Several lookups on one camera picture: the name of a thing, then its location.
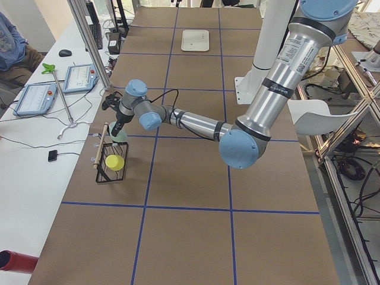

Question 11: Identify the teach pendant tablet far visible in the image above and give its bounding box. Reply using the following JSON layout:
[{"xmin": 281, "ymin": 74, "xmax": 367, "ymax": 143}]
[{"xmin": 62, "ymin": 64, "xmax": 99, "ymax": 94}]

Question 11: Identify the black keyboard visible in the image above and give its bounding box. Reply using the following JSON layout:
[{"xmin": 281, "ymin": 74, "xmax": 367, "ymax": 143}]
[{"xmin": 88, "ymin": 23, "xmax": 103, "ymax": 50}]

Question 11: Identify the aluminium frame post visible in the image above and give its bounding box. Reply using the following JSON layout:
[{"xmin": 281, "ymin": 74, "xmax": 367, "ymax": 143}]
[{"xmin": 67, "ymin": 0, "xmax": 112, "ymax": 91}]

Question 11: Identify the black computer mouse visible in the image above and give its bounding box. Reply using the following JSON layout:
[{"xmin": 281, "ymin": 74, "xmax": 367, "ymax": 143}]
[{"xmin": 58, "ymin": 49, "xmax": 72, "ymax": 57}]

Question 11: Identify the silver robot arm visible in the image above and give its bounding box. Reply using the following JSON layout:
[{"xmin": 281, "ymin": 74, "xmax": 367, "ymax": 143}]
[{"xmin": 101, "ymin": 1, "xmax": 356, "ymax": 169}]

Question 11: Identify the white chair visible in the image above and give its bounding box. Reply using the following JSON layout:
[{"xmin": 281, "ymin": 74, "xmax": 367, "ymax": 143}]
[{"xmin": 287, "ymin": 99, "xmax": 358, "ymax": 135}]

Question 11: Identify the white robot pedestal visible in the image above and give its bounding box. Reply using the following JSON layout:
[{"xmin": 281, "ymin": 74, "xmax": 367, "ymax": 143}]
[{"xmin": 235, "ymin": 0, "xmax": 298, "ymax": 105}]

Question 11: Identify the teach pendant tablet near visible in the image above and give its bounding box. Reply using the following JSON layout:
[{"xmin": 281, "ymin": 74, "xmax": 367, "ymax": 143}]
[{"xmin": 13, "ymin": 83, "xmax": 57, "ymax": 117}]

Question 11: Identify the black wire cup rack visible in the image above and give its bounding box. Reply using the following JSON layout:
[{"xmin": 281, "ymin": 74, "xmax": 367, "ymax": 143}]
[{"xmin": 92, "ymin": 123, "xmax": 129, "ymax": 184}]

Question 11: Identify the metal reacher grabber tool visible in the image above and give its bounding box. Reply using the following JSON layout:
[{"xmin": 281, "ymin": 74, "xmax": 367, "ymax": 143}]
[{"xmin": 42, "ymin": 63, "xmax": 91, "ymax": 140}]

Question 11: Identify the red cylinder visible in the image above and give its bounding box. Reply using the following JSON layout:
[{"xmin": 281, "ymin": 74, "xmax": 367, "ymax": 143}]
[{"xmin": 1, "ymin": 250, "xmax": 39, "ymax": 274}]

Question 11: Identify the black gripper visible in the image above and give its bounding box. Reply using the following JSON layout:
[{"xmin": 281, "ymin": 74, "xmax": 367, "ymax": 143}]
[{"xmin": 102, "ymin": 91, "xmax": 134, "ymax": 137}]

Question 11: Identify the cream rabbit tray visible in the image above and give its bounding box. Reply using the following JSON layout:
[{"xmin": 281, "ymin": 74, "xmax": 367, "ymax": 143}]
[{"xmin": 181, "ymin": 30, "xmax": 210, "ymax": 52}]

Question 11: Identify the yellow plastic cup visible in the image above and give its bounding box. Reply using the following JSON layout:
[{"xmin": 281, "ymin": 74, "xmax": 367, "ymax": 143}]
[{"xmin": 105, "ymin": 154, "xmax": 125, "ymax": 172}]

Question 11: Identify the seated person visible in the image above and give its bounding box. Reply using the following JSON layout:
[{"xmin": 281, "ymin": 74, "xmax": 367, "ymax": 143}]
[{"xmin": 1, "ymin": 13, "xmax": 45, "ymax": 86}]

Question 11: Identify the black labelled box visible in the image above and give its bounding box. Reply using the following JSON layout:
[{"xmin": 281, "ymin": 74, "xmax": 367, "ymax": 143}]
[{"xmin": 107, "ymin": 32, "xmax": 121, "ymax": 55}]

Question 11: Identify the small black device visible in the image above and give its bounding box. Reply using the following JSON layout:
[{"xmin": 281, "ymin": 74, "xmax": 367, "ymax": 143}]
[{"xmin": 47, "ymin": 150, "xmax": 58, "ymax": 162}]

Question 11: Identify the light green plastic cup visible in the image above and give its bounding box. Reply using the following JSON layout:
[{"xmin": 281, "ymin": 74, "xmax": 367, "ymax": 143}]
[{"xmin": 109, "ymin": 121, "xmax": 128, "ymax": 143}]

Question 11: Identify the teach pendant tablet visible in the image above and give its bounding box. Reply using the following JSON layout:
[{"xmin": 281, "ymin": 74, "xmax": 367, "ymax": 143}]
[
  {"xmin": 13, "ymin": 83, "xmax": 57, "ymax": 117},
  {"xmin": 62, "ymin": 64, "xmax": 99, "ymax": 94}
]

